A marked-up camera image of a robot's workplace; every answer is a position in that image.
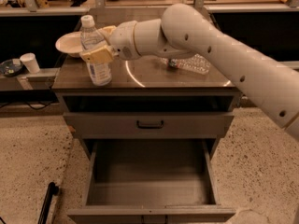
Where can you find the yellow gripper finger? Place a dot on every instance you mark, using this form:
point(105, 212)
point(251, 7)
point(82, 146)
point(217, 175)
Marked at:
point(107, 31)
point(103, 54)

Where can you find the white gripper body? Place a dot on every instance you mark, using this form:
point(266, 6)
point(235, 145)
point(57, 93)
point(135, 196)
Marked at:
point(122, 41)

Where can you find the tall blue-label plastic bottle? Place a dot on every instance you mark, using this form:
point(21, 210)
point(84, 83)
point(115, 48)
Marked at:
point(100, 73)

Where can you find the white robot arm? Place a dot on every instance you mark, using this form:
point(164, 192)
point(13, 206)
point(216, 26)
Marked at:
point(182, 32)

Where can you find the clear crinkled water bottle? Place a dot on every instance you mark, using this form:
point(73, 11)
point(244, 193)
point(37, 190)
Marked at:
point(197, 64)

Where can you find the grey drawer cabinet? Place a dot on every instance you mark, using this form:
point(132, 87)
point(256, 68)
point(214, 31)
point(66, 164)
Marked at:
point(144, 85)

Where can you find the open middle drawer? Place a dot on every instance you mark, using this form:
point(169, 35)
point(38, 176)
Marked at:
point(166, 181)

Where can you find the white paper bowl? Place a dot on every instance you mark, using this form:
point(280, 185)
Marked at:
point(70, 44)

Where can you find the white paper cup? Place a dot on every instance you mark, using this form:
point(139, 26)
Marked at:
point(30, 62)

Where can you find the dark round dish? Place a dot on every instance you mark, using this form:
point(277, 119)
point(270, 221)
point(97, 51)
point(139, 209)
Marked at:
point(11, 67)

